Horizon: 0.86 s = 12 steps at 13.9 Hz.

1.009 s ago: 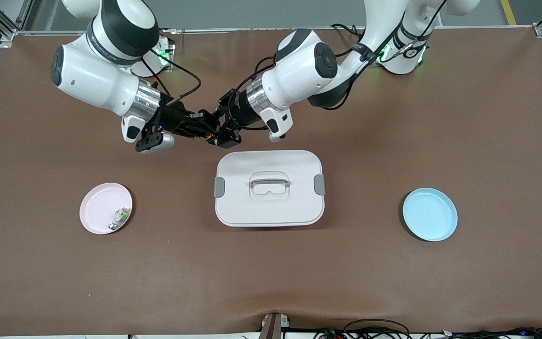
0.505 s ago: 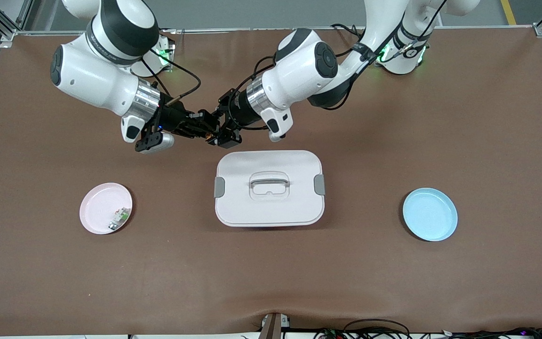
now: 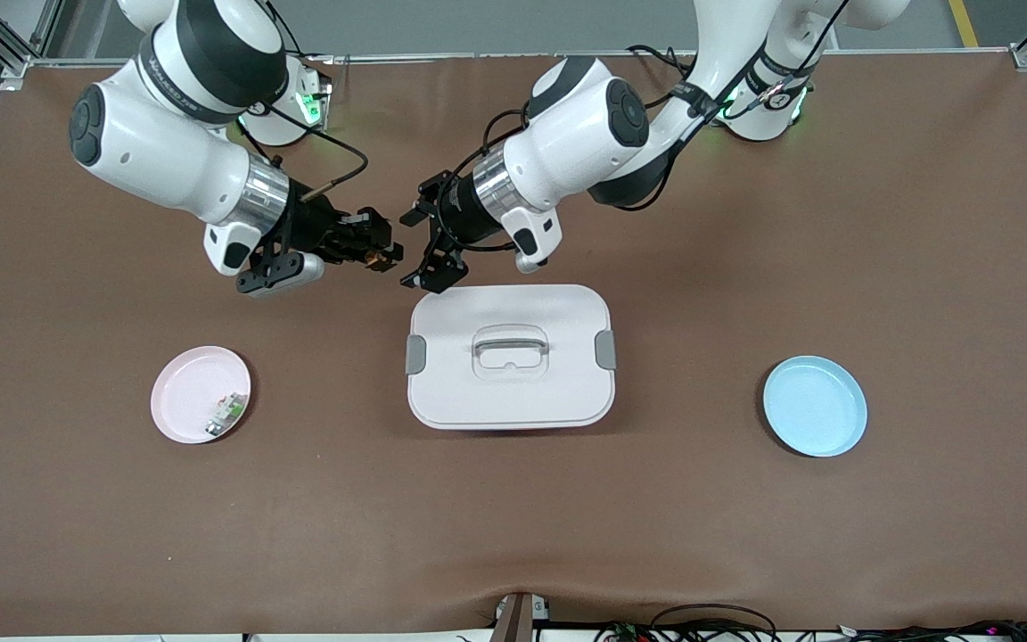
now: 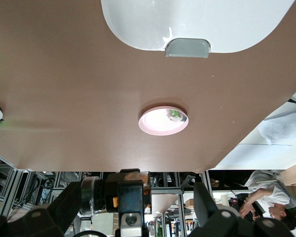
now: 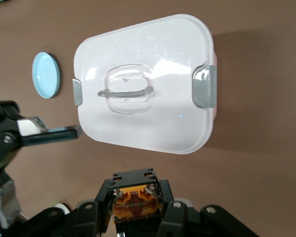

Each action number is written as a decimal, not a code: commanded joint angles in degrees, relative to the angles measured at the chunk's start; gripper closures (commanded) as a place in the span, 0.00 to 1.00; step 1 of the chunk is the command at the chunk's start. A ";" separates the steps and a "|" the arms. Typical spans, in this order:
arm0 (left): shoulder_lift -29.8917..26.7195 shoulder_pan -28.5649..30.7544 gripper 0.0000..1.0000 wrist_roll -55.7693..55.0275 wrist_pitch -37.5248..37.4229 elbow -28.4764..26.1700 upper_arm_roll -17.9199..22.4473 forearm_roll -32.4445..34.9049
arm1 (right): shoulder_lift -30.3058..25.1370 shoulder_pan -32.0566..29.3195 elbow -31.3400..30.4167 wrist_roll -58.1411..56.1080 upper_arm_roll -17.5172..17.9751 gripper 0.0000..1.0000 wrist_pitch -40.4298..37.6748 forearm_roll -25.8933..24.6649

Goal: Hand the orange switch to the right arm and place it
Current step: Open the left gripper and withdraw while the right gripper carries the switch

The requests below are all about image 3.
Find aluminium camera mount post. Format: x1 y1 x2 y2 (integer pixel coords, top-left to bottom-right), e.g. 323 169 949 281
493 592 552 642

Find pink round plate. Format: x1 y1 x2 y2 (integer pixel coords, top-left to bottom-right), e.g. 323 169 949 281
150 345 253 445

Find blue round plate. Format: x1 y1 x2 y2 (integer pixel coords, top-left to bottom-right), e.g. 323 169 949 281
762 355 869 458

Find black base cables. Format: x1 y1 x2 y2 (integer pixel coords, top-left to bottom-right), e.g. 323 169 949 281
627 44 703 92

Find aluminium table edge rail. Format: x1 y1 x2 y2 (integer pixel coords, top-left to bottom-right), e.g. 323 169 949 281
28 46 1027 69

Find white green push-button switch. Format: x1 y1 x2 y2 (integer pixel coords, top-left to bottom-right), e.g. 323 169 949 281
204 392 247 438

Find white lidded storage box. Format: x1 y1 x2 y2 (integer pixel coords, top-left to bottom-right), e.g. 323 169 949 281
405 284 619 432

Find black cable bundle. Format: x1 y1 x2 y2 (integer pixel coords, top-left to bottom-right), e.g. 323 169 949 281
594 604 1027 642

